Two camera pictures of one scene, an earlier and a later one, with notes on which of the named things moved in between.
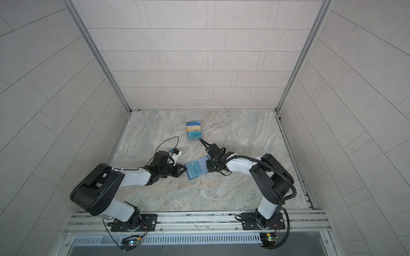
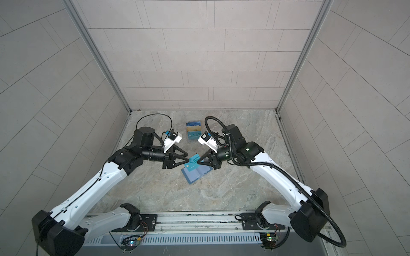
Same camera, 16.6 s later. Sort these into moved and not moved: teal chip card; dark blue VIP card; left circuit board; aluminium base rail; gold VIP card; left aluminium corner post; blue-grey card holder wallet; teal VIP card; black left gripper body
Moved: teal chip card; black left gripper body; blue-grey card holder wallet
Not moved: gold VIP card; left circuit board; teal VIP card; left aluminium corner post; aluminium base rail; dark blue VIP card
